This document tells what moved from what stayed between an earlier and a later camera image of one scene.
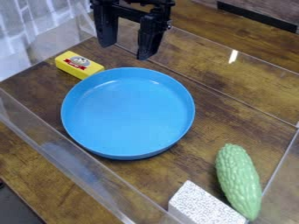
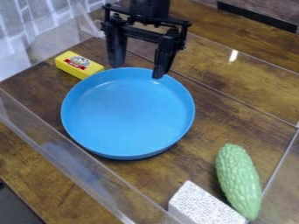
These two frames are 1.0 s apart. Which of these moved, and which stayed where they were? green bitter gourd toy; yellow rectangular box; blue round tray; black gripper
Moved: black gripper
Stayed: yellow rectangular box; green bitter gourd toy; blue round tray
